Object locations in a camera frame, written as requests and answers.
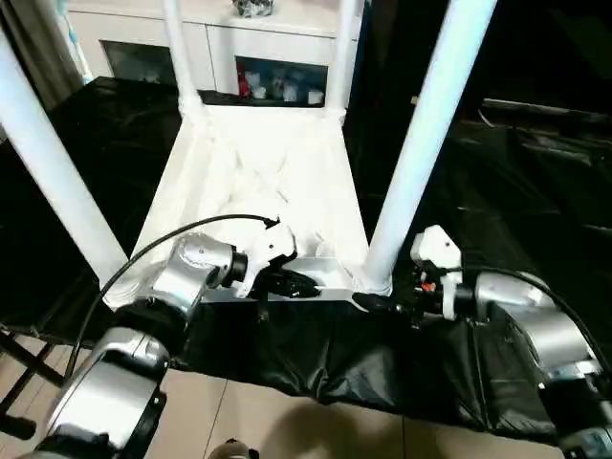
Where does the white plastic table top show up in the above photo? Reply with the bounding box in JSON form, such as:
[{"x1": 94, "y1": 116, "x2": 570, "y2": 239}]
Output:
[{"x1": 101, "y1": 101, "x2": 397, "y2": 313}]

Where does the black work surface mat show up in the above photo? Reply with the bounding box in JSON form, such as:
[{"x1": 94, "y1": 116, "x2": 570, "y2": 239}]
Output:
[{"x1": 0, "y1": 75, "x2": 612, "y2": 439}]

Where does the white glass door cabinet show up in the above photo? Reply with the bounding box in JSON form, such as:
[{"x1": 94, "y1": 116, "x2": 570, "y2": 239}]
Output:
[{"x1": 65, "y1": 0, "x2": 363, "y2": 110}]

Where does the dark patterned object on cabinet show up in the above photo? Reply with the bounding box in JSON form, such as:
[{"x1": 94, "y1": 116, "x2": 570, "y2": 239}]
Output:
[{"x1": 230, "y1": 0, "x2": 277, "y2": 19}]

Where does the grey curtain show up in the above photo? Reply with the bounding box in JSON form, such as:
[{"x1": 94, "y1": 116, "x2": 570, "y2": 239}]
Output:
[{"x1": 0, "y1": 0, "x2": 88, "y2": 114}]

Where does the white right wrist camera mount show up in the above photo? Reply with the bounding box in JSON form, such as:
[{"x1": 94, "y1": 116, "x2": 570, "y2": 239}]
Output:
[{"x1": 409, "y1": 224, "x2": 465, "y2": 321}]

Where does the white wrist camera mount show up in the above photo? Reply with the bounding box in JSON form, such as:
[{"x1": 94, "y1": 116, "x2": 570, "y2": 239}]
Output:
[
  {"x1": 232, "y1": 221, "x2": 298, "y2": 298},
  {"x1": 409, "y1": 224, "x2": 465, "y2": 321}
]

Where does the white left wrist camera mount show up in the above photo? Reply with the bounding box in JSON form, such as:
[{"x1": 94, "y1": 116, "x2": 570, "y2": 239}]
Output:
[{"x1": 232, "y1": 221, "x2": 298, "y2": 298}]

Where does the black left wrist camera cable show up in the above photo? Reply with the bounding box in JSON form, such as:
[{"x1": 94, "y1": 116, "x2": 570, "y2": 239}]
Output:
[{"x1": 65, "y1": 213, "x2": 282, "y2": 383}]

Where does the black metal frame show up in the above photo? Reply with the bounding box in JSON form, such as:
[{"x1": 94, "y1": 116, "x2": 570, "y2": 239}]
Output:
[{"x1": 479, "y1": 98, "x2": 612, "y2": 126}]

